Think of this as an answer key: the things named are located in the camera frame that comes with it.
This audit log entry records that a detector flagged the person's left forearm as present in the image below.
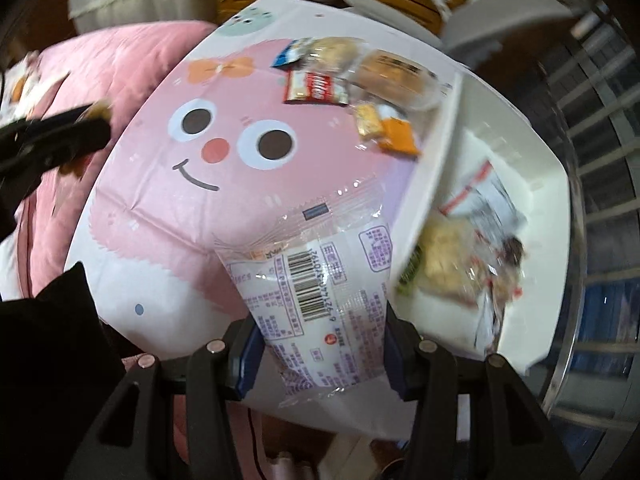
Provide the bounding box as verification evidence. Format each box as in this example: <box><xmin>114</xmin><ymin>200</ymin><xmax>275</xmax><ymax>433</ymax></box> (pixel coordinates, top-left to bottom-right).
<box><xmin>0</xmin><ymin>262</ymin><xmax>132</xmax><ymax>480</ymax></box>

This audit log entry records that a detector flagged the white barcode snack packet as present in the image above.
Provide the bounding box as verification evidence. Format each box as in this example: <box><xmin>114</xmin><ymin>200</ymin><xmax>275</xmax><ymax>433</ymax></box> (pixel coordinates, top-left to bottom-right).
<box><xmin>212</xmin><ymin>180</ymin><xmax>396</xmax><ymax>408</ymax></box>

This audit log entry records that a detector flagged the red white cookie packet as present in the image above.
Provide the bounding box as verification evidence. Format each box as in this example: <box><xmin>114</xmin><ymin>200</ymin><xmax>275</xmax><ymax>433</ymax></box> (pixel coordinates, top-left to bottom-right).
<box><xmin>283</xmin><ymin>70</ymin><xmax>354</xmax><ymax>107</ymax></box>

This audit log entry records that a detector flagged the orange snack packet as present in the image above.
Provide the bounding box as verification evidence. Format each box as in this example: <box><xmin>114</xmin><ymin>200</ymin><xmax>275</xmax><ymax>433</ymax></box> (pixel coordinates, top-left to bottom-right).
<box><xmin>377</xmin><ymin>115</ymin><xmax>422</xmax><ymax>159</ymax></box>

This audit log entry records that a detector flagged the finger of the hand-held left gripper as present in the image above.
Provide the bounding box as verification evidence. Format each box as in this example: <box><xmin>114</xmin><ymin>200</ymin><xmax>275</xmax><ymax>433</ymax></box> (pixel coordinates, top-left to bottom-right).
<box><xmin>0</xmin><ymin>105</ymin><xmax>113</xmax><ymax>197</ymax></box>

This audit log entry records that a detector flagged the metal window railing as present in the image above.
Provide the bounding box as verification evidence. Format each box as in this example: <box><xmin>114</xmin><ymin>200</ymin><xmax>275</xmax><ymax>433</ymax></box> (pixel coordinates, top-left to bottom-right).
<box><xmin>540</xmin><ymin>0</ymin><xmax>640</xmax><ymax>411</ymax></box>

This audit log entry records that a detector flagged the dark seaweed snack packet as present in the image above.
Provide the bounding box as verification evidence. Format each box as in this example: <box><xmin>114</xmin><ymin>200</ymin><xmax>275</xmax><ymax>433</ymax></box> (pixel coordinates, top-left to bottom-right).
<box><xmin>397</xmin><ymin>157</ymin><xmax>528</xmax><ymax>293</ymax></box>

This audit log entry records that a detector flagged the blue silver snack packet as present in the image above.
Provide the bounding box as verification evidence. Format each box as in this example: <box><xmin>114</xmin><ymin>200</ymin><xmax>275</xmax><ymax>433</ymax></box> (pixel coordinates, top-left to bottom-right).
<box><xmin>270</xmin><ymin>37</ymin><xmax>314</xmax><ymax>69</ymax></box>

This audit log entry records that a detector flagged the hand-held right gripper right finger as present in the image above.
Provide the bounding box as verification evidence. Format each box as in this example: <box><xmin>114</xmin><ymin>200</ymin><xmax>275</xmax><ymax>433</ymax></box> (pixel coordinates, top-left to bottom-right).
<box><xmin>384</xmin><ymin>302</ymin><xmax>581</xmax><ymax>480</ymax></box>

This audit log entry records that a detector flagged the pink printed tablecloth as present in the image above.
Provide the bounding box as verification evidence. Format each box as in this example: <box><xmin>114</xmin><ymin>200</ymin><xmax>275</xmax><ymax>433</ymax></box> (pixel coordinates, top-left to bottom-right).
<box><xmin>65</xmin><ymin>0</ymin><xmax>471</xmax><ymax>411</ymax></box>

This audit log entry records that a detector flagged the white plastic bin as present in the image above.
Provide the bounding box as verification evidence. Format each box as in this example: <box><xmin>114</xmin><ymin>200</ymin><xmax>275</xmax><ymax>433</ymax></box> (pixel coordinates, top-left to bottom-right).
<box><xmin>387</xmin><ymin>72</ymin><xmax>574</xmax><ymax>377</ymax></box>

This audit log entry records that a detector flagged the large pale puffed snack packet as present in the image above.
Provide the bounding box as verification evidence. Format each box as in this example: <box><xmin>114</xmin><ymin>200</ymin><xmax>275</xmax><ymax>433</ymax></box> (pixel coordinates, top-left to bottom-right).
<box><xmin>417</xmin><ymin>217</ymin><xmax>482</xmax><ymax>307</ymax></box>

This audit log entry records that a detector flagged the small pale puffed snack packet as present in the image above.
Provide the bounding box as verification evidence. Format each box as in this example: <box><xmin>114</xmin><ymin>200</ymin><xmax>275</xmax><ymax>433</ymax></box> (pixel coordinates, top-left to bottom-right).
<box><xmin>307</xmin><ymin>35</ymin><xmax>369</xmax><ymax>74</ymax></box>

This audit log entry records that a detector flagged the grey office chair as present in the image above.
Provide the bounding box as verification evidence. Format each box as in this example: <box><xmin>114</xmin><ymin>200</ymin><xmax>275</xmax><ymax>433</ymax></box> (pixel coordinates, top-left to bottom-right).
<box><xmin>342</xmin><ymin>0</ymin><xmax>576</xmax><ymax>61</ymax></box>

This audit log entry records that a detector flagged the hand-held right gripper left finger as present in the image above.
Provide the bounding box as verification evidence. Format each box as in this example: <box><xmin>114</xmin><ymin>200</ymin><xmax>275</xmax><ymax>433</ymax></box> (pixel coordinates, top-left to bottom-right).
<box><xmin>65</xmin><ymin>317</ymin><xmax>258</xmax><ymax>480</ymax></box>

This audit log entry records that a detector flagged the small yellow snack packet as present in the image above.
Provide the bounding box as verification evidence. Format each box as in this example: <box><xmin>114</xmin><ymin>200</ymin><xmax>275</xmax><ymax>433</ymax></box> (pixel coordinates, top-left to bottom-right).
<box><xmin>354</xmin><ymin>102</ymin><xmax>386</xmax><ymax>141</ymax></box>

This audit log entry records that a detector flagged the brown bread clear packet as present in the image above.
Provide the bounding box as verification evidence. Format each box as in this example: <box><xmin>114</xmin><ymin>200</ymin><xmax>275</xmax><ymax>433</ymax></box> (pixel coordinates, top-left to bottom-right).
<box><xmin>350</xmin><ymin>49</ymin><xmax>444</xmax><ymax>112</ymax></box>

